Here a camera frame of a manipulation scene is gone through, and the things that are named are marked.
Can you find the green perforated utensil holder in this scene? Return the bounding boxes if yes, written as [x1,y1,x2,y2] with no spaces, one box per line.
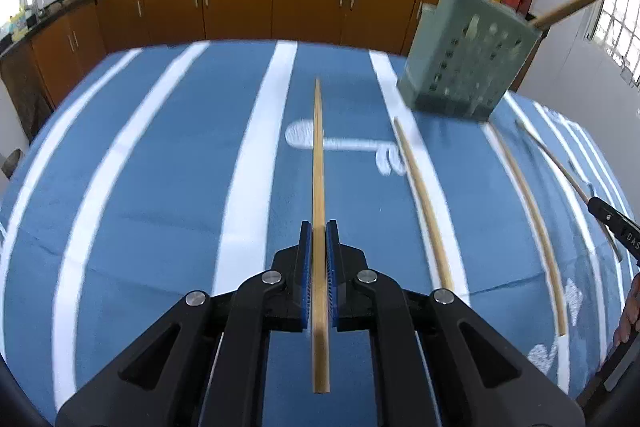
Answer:
[397,0,543,124]

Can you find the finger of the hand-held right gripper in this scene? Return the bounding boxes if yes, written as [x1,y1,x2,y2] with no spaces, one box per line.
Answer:
[587,195,627,236]

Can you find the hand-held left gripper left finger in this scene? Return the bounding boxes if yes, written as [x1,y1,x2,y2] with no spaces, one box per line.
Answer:
[55,220,314,427]

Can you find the person's right hand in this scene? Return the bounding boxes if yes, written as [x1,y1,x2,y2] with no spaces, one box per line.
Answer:
[616,272,640,347]

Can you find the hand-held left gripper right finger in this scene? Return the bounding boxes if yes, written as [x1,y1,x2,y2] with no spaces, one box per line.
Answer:
[326,219,587,427]

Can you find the yellow detergent bottle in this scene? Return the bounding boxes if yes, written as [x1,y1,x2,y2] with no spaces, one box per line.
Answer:
[9,9,29,43]

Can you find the brown base cabinets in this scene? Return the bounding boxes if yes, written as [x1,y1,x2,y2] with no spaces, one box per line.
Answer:
[0,0,546,142]

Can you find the barred window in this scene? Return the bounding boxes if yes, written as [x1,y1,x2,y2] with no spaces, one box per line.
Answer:
[582,0,640,88]

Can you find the wooden chopstick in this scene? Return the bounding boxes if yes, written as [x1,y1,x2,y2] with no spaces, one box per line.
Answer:
[516,119,623,263]
[529,0,610,29]
[392,117,455,293]
[487,124,568,337]
[311,78,332,394]

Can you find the blue striped tablecloth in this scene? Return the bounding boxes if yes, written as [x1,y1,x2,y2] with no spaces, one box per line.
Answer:
[0,39,631,427]

